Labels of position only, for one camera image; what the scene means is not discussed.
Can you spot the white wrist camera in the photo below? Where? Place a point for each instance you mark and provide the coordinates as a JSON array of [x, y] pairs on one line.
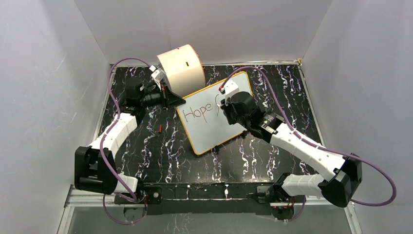
[[158, 75], [228, 89]]

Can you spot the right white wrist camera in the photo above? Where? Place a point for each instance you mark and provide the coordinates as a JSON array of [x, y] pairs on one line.
[[228, 89]]

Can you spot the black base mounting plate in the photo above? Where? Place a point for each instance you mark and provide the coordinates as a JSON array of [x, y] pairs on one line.
[[211, 207]]

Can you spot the yellow framed whiteboard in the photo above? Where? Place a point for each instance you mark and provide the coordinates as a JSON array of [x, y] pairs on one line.
[[203, 120]]

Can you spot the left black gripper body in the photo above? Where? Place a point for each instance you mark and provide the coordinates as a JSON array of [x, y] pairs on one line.
[[165, 101]]

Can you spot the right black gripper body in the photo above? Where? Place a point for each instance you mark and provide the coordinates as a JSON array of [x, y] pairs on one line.
[[232, 117]]

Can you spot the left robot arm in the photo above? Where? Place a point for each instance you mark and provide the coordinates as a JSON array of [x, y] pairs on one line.
[[95, 169]]

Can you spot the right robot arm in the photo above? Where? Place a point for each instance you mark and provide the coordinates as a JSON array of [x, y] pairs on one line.
[[337, 177]]

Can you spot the aluminium frame rail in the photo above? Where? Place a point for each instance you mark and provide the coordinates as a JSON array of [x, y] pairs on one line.
[[160, 193]]

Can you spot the beige cylindrical container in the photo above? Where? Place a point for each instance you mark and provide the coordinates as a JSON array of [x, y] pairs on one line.
[[184, 71]]

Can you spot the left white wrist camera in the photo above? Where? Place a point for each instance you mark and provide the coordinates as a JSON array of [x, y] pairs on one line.
[[158, 75]]

